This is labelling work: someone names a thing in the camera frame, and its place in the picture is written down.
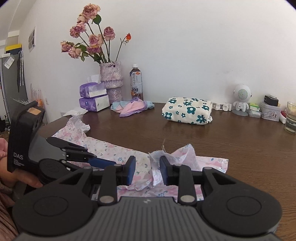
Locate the person left hand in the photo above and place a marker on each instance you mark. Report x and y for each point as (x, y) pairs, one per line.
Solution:
(10, 179)

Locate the drinking glass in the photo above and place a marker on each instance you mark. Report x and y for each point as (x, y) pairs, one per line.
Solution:
(290, 110)

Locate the purple tissue pack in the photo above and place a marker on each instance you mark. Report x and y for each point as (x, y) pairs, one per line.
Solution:
(93, 87)
(94, 104)

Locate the grey tin box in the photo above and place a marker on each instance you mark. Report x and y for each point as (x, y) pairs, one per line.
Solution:
(269, 112)

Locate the pastel pink blue cloth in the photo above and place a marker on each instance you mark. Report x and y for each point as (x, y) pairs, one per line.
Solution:
(128, 108)

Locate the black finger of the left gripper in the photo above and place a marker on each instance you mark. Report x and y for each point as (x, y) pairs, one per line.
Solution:
(85, 157)
(62, 144)

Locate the crumpled white tissue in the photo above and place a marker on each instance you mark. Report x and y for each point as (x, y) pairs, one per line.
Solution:
(74, 112)

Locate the black charger adapter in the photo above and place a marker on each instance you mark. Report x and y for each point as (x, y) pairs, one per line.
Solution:
(271, 100)

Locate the brown tea drink bottle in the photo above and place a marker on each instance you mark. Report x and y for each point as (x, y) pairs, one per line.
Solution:
(136, 82)

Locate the lower purple tissue pack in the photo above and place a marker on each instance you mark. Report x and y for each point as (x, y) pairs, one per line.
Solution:
(94, 104)

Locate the pink floral dress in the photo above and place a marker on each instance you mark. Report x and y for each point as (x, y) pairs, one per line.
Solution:
(147, 180)

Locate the purple textured vase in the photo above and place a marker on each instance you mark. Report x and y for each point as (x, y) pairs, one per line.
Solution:
(110, 74)

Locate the small green white boxes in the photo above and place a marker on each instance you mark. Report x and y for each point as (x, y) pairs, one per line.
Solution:
(254, 110)

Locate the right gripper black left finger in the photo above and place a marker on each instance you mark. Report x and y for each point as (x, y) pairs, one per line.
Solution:
(108, 179)

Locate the folded white teal floral cloth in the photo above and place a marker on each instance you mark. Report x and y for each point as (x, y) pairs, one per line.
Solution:
(194, 111)

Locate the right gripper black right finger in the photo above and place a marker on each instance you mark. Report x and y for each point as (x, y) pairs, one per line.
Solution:
(211, 181)

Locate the white robot figurine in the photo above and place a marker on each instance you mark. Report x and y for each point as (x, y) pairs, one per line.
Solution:
(242, 94)

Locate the dried pink rose bouquet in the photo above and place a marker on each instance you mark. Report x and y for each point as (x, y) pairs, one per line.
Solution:
(94, 41)

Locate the upper purple tissue pack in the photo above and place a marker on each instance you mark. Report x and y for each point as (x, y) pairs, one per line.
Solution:
(93, 87)

